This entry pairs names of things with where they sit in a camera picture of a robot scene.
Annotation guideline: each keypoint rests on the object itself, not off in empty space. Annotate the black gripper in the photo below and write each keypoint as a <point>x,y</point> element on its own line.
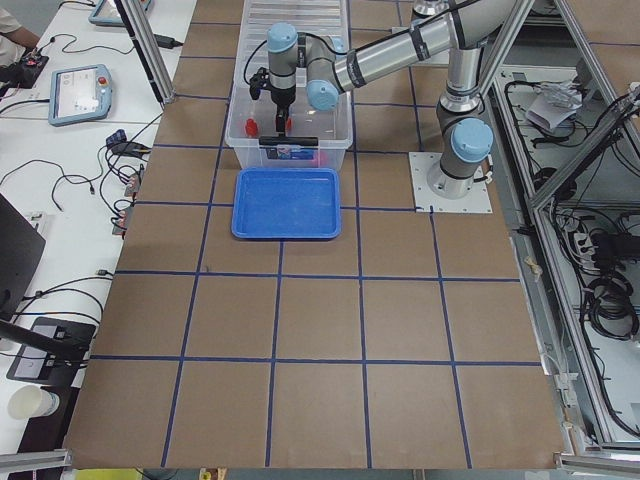
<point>282,98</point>

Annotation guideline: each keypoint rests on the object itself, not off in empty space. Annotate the clear plastic box lid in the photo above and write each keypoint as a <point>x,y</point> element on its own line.
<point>327,18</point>

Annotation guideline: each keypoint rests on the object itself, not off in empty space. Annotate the black box latch handle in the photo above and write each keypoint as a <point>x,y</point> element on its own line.
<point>274,141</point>

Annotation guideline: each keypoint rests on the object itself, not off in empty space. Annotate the red block in box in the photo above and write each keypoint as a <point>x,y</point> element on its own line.
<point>251,128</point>
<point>320,159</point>

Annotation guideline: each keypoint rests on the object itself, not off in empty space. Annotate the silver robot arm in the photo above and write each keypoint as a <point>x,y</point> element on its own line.
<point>461,29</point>

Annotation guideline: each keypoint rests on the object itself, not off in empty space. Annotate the blue plastic tray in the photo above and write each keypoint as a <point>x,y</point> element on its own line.
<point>287,203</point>

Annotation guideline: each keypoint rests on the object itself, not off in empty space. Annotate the clear plastic storage box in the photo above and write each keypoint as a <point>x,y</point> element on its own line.
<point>320,109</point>

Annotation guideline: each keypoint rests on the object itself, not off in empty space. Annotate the white paper cup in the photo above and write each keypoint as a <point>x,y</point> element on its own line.
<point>32,402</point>

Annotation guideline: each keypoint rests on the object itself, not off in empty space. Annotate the aluminium frame post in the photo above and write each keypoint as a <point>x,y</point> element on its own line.
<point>140,32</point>

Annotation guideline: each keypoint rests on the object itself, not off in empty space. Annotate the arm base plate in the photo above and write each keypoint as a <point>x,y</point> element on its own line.
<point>435,192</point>

